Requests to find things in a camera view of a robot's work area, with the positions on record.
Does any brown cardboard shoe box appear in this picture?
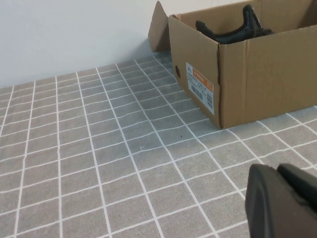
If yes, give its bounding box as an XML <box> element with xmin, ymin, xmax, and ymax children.
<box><xmin>148</xmin><ymin>0</ymin><xmax>317</xmax><ymax>130</ymax></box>

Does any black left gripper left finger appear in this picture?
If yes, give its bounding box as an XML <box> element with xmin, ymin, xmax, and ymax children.
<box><xmin>244</xmin><ymin>163</ymin><xmax>317</xmax><ymax>238</ymax></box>

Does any black mesh sneaker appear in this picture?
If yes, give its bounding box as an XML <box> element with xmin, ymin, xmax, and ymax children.
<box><xmin>195</xmin><ymin>4</ymin><xmax>273</xmax><ymax>45</ymax></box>

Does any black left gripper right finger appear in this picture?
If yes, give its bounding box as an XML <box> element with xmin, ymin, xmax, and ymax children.
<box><xmin>276</xmin><ymin>162</ymin><xmax>317</xmax><ymax>211</ymax></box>

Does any grey checked tablecloth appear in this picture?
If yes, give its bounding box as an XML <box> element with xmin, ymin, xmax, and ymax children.
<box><xmin>0</xmin><ymin>56</ymin><xmax>317</xmax><ymax>238</ymax></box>

